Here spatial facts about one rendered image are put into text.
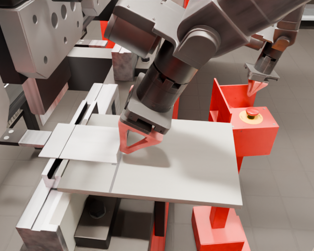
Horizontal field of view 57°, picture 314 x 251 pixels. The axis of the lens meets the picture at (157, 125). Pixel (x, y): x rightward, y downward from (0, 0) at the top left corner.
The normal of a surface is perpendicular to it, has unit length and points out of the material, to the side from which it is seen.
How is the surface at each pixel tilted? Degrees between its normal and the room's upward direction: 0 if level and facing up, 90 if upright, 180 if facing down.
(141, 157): 0
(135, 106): 27
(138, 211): 0
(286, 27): 117
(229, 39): 112
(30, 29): 90
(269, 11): 104
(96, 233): 0
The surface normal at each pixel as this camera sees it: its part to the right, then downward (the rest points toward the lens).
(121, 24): 0.00, 0.40
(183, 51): -0.33, 0.84
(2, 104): 0.99, 0.07
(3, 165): 0.00, -0.77
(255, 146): 0.08, 0.63
